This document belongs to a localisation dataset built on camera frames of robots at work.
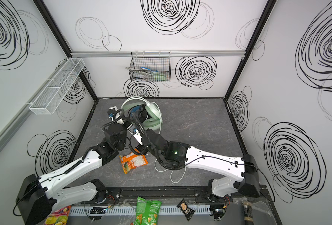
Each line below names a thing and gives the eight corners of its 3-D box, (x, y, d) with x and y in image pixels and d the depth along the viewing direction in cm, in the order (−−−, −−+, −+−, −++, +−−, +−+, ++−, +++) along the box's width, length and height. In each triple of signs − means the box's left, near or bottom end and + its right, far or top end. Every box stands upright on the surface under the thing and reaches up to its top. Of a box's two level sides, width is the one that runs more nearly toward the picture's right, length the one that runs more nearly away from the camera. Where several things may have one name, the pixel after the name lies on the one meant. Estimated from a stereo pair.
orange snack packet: (125, 174, 83) (123, 171, 79) (121, 159, 89) (119, 156, 85) (148, 163, 87) (147, 160, 83) (143, 150, 93) (141, 146, 89)
